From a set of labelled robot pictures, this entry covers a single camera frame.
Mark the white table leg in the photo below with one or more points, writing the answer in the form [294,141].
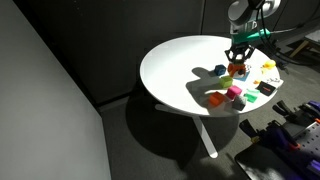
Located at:
[203,133]

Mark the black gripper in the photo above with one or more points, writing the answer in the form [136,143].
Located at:
[240,48]

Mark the wooden side table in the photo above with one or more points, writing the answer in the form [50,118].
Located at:
[308,40]

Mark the small lime green cube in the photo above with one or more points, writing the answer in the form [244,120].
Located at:
[226,82]

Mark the small blue cube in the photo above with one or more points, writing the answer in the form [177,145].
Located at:
[219,70]

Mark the black perforated board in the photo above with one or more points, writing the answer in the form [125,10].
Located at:
[305,145]

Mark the black clamp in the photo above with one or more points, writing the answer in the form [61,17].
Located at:
[250,128]
[283,108]

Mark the small magenta cube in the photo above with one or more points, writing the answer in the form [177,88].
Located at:
[234,92]

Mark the small grey cube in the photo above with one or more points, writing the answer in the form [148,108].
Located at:
[239,103]

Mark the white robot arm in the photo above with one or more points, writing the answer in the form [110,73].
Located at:
[243,13]

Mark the blue patterned number dice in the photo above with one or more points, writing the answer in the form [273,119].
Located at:
[246,76]

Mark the purple clamp with orange tip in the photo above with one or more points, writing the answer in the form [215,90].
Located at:
[280,135]

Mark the dark grey mounting plate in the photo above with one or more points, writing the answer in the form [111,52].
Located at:
[263,163]

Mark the small orange cube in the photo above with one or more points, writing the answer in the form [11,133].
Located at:
[216,99]

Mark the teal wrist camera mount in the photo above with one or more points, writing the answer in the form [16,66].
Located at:
[253,36]

